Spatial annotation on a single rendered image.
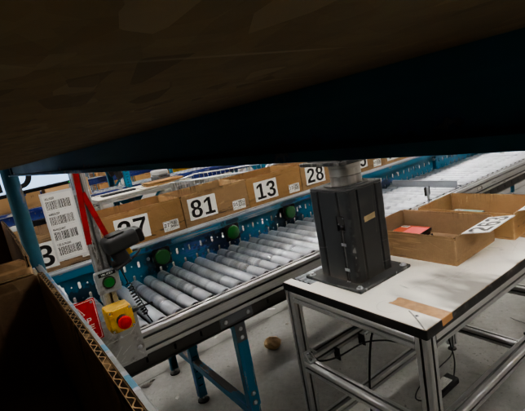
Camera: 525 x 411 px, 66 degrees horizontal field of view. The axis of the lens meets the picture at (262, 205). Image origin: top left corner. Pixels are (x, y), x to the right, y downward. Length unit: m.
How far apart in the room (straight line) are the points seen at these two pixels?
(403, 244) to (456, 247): 0.19
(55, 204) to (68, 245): 0.12
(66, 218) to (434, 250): 1.18
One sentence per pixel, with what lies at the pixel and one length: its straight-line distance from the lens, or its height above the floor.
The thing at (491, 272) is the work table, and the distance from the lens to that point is 1.46.
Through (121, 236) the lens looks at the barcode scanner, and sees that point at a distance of 1.27.
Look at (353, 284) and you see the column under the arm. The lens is 1.40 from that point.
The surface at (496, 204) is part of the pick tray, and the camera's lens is 2.04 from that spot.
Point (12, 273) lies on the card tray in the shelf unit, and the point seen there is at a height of 1.23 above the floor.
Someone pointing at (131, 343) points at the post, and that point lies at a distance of 1.42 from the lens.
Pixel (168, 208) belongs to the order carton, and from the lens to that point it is 2.02.
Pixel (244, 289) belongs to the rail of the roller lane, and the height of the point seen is 0.73.
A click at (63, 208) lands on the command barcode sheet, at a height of 1.19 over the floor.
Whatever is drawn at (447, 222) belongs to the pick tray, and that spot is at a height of 0.81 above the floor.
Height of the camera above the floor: 1.32
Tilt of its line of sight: 11 degrees down
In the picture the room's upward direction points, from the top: 11 degrees counter-clockwise
